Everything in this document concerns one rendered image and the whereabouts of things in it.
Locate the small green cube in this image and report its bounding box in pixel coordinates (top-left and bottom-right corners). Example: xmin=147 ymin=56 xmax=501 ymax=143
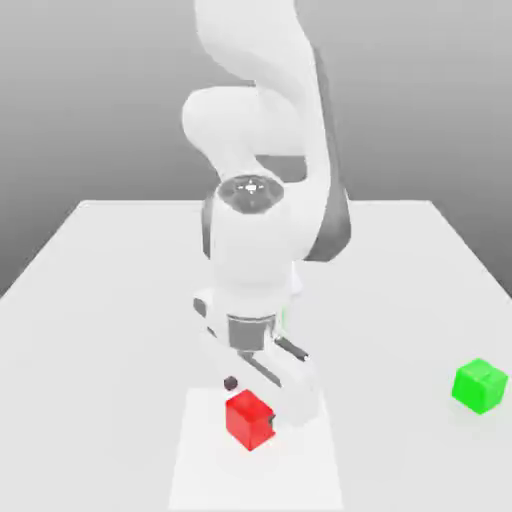
xmin=450 ymin=357 xmax=510 ymax=416

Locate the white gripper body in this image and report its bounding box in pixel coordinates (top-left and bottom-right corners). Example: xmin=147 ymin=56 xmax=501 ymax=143
xmin=202 ymin=325 xmax=322 ymax=428

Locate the small red cube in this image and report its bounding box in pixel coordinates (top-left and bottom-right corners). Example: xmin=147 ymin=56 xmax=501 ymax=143
xmin=224 ymin=388 xmax=278 ymax=453

